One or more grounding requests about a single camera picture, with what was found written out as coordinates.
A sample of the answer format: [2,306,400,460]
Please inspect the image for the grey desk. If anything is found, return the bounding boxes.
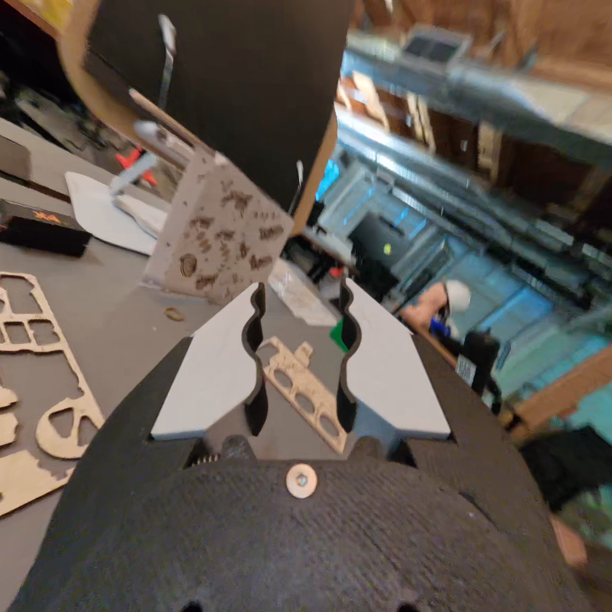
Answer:
[0,189,357,603]

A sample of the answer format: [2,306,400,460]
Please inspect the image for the white earphone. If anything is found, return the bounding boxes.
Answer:
[287,160,305,213]

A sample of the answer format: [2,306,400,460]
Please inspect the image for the white monitor stand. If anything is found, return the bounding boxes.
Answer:
[64,120,169,256]

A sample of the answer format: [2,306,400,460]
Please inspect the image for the rounded wooden board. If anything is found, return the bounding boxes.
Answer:
[56,0,339,236]

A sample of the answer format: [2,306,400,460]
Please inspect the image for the small black box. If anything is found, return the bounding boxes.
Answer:
[0,198,92,259]

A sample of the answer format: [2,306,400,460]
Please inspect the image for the wooden puzzle sheet with cutouts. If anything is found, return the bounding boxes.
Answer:
[0,272,106,518]

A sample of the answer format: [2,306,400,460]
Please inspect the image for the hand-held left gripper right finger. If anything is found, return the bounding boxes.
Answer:
[336,278,452,440]

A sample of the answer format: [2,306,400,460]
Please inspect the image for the black screen with green sticker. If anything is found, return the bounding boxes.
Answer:
[349,210,448,292]

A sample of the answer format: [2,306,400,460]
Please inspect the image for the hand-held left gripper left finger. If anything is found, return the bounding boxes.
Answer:
[150,282,268,440]

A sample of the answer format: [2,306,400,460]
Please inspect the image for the mannequin head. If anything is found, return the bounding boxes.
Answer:
[401,281,455,331]

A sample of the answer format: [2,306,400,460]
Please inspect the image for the folded paper instruction booklet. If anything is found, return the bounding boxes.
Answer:
[141,150,295,305]

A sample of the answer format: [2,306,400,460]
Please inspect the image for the plastic-wrapped paper sheets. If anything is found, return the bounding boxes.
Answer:
[268,260,338,327]

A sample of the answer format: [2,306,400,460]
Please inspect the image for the wooden puzzle sheet with window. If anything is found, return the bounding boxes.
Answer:
[260,336,348,455]

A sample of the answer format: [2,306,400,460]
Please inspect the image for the white hard hat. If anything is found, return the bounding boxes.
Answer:
[444,280,472,315]

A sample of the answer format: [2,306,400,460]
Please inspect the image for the black computer monitor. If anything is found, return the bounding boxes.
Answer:
[85,0,355,214]

